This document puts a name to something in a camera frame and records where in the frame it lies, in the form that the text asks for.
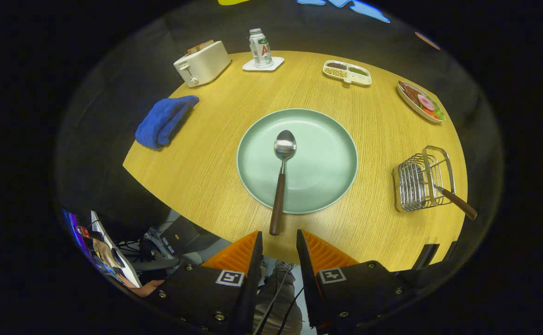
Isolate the white divided dish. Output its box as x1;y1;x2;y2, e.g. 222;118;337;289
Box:
322;60;373;87

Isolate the spoon with wooden handle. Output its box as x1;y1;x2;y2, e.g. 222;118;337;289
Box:
269;129;298;236

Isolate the white oval food plate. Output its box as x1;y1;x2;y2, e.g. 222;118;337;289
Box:
397;80;446;124

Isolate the brown meat piece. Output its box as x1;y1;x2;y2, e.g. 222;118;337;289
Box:
398;81;422;106

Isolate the fork with wooden handle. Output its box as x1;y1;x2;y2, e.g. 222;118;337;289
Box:
416;167;478;221

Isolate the pale green round plate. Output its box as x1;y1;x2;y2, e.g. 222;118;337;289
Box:
237;108;360;215

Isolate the white square coaster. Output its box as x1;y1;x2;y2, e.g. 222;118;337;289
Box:
242;56;285;72

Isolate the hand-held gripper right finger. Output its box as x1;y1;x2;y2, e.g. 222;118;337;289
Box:
296;229;416;335

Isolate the metal wire basket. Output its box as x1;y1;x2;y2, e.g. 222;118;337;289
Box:
391;145;456;213

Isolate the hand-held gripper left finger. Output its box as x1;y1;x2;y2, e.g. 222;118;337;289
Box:
146;230;264;335

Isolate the white bottle with green label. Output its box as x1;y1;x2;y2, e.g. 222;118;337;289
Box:
249;28;273;69

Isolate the black cable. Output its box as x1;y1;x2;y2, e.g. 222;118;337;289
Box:
276;286;305;335

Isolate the white toaster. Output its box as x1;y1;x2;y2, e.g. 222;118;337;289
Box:
173;40;232;88

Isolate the blue folded cloth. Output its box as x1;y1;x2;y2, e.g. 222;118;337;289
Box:
135;95;200;150

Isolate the dark office chair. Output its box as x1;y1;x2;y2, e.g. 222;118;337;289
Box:
139;209;232;275

